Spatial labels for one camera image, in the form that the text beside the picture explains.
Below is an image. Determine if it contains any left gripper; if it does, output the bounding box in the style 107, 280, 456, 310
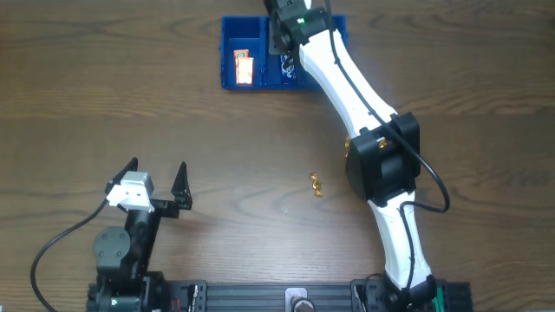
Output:
105, 156, 194, 220

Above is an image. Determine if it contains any blue candy pack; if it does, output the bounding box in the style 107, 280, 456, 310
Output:
279, 54, 298, 84

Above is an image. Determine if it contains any blue tray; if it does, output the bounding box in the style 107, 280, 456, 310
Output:
219, 15, 349, 92

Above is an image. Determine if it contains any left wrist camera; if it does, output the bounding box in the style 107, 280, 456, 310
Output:
105, 171, 155, 214

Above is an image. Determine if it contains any black cable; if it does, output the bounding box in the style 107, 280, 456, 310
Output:
323, 0, 452, 290
29, 197, 110, 312

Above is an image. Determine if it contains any mounting rail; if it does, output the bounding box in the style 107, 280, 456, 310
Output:
86, 279, 473, 312

